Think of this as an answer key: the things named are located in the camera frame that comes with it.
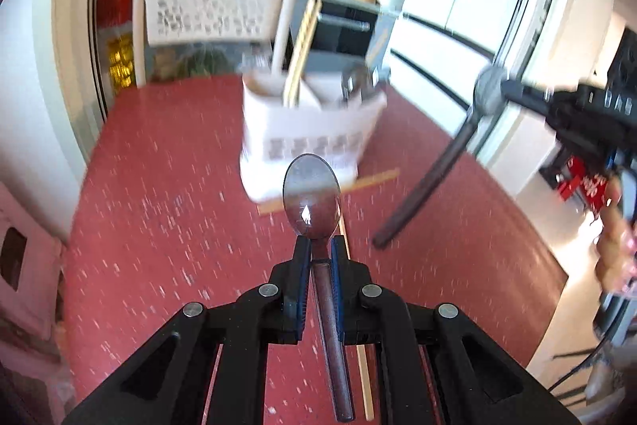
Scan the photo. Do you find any beige plastic utensil holder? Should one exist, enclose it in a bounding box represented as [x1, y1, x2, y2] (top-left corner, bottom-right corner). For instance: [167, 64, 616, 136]
[239, 71, 389, 203]

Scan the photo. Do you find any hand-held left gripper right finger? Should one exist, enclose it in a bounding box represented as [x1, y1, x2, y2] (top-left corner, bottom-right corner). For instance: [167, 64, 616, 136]
[331, 236, 583, 425]

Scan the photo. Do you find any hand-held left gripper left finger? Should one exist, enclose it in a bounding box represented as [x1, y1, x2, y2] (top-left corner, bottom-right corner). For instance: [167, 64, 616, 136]
[62, 235, 312, 425]

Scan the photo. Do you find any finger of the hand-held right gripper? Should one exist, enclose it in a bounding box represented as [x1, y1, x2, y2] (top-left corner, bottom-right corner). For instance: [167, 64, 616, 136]
[500, 78, 556, 111]

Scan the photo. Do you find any wooden chopstick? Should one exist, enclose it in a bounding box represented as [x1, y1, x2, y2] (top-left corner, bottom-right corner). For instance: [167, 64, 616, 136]
[257, 168, 401, 216]
[282, 0, 316, 108]
[291, 0, 324, 108]
[338, 218, 375, 421]

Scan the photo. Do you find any person's right hand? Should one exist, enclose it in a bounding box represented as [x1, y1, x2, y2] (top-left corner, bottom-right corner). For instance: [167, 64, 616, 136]
[594, 178, 637, 294]

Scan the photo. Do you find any black handled metal spoon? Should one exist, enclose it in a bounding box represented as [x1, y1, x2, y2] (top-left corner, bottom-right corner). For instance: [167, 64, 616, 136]
[340, 65, 367, 101]
[371, 65, 509, 251]
[282, 153, 356, 423]

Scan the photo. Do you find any red plastic container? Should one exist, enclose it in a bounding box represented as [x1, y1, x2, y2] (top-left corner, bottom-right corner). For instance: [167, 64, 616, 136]
[96, 0, 133, 28]

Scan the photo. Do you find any yellow oil bottle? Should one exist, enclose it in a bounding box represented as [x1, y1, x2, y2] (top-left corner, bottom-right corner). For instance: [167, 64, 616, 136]
[106, 33, 137, 88]

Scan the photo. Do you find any pink plastic stool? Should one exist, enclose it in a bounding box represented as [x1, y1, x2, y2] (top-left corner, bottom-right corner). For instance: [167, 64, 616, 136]
[0, 183, 67, 342]

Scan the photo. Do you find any black built-in oven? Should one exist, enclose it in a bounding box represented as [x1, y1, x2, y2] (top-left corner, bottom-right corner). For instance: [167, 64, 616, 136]
[307, 1, 380, 58]

